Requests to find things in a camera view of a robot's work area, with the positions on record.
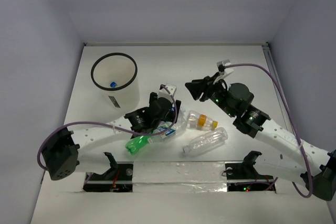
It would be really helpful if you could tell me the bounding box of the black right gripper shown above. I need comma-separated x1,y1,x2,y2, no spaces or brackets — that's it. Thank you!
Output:
185,71,236,118

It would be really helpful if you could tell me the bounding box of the small Pepsi-label bottle blue cap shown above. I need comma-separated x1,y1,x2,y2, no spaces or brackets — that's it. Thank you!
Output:
110,81,118,89

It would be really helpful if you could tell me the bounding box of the blue-label bottle white cap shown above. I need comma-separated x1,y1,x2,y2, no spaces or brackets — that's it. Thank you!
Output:
152,108,187,143

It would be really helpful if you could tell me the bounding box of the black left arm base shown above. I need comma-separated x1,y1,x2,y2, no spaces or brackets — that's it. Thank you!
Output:
82,152,133,193

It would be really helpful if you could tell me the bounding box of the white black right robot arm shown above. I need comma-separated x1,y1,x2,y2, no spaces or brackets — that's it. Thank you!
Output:
185,76,335,201

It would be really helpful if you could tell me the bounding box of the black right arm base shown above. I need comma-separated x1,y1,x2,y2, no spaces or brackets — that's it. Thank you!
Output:
221,151,276,193

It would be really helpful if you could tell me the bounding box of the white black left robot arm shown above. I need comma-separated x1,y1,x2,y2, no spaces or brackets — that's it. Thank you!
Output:
37,91,181,181

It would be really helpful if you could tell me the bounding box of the white bin with black rim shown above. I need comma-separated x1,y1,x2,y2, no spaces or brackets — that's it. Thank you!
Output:
90,52,140,112

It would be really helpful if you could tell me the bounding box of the orange-label bottle yellow cap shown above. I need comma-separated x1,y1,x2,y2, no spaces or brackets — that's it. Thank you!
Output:
186,110,218,131

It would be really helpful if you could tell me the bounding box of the green-white label clear bottle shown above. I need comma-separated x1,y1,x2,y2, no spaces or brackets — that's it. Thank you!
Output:
148,118,187,144

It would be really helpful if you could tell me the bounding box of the green plastic bottle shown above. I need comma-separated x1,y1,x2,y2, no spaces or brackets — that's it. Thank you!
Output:
125,136,152,155

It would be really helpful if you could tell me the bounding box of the clear unlabelled plastic bottle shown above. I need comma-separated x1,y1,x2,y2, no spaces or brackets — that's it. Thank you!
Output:
182,127,228,156

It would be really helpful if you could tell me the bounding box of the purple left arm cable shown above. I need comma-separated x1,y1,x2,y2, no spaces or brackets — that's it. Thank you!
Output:
37,84,177,169

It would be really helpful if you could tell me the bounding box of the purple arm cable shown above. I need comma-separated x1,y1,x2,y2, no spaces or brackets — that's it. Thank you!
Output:
37,84,177,169
223,62,314,198

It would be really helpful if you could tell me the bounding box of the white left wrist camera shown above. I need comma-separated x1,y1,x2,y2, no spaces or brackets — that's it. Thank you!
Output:
158,83,176,103

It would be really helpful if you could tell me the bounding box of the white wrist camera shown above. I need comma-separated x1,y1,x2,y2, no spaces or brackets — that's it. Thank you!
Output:
213,60,234,84
158,83,176,103

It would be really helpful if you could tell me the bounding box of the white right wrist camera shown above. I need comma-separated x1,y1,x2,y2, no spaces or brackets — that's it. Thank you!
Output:
213,60,234,84

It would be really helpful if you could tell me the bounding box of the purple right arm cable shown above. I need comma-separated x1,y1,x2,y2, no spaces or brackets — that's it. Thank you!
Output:
223,62,314,198

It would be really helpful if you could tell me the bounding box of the aluminium rail on right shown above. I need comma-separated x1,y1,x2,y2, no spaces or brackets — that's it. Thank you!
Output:
261,42,305,159

